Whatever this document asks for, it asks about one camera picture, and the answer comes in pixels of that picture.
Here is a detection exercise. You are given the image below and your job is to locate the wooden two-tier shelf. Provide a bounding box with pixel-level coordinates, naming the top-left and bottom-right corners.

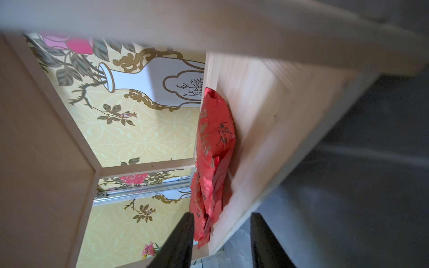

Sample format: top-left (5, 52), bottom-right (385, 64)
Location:
top-left (1, 1), bottom-right (429, 268)

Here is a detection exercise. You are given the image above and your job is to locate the red tea bag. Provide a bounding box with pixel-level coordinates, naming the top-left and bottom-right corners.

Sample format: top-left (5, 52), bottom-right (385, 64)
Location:
top-left (196, 86), bottom-right (237, 218)
top-left (189, 170), bottom-right (223, 250)

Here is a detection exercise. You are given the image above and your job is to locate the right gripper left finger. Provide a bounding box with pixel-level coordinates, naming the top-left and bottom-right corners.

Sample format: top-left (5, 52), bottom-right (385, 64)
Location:
top-left (147, 212), bottom-right (194, 268)

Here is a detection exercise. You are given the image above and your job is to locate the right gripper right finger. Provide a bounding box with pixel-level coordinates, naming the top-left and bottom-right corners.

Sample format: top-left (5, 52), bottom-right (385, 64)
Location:
top-left (250, 213), bottom-right (296, 268)

